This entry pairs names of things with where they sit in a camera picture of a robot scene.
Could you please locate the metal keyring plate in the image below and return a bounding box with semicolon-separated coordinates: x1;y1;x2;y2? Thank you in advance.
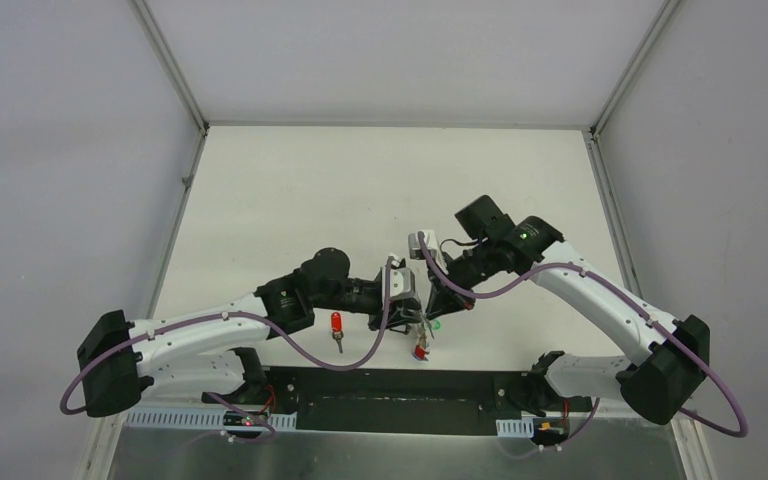
414;320;434;354

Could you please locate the aluminium front rail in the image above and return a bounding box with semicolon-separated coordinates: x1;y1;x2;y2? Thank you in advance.
100;370;699;421

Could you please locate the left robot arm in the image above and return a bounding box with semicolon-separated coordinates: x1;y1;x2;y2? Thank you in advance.
60;247;424;418

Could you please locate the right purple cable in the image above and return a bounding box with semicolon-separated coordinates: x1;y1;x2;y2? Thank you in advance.
415;230;750;440

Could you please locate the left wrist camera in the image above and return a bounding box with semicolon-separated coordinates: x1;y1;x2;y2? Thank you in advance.
381;255;416;301

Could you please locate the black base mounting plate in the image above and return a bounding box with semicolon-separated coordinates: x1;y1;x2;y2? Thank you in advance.
201;365;595;437

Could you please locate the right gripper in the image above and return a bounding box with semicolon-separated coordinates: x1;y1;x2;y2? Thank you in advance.
426;240;499;320

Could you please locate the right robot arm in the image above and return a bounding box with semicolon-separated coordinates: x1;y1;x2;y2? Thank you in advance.
409;195;711;425

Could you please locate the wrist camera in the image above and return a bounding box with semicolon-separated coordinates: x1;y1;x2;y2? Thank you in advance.
408;229;439;260
381;255;416;301

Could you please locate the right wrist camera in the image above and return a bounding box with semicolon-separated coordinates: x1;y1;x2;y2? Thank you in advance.
408;229;439;260

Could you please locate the red tag key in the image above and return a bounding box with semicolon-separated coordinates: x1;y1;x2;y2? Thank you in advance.
330;312;344;354

